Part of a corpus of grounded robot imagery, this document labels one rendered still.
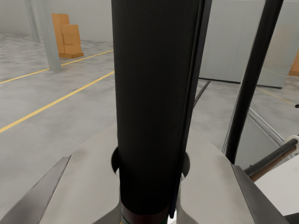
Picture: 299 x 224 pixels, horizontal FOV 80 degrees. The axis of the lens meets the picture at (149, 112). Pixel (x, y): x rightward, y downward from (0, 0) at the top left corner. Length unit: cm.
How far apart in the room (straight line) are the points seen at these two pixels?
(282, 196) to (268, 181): 5
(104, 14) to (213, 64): 979
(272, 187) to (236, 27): 518
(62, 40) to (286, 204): 836
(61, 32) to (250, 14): 653
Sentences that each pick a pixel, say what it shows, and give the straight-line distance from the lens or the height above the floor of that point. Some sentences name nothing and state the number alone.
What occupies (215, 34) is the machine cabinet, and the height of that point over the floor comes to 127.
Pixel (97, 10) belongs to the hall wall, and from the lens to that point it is 1418.
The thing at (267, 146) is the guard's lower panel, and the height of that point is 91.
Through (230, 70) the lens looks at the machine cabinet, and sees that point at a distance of 571.
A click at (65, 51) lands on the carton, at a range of 850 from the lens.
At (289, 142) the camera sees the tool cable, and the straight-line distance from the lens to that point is 37.
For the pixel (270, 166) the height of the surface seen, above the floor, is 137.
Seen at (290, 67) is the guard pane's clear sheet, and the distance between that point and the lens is 121.
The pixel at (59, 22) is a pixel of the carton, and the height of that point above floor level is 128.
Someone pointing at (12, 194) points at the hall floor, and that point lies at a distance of 230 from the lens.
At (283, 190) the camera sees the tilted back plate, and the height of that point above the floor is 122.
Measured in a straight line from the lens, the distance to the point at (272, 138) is 125.
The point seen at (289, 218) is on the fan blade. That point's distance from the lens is 32.
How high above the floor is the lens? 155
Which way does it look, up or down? 27 degrees down
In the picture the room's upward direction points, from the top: 3 degrees clockwise
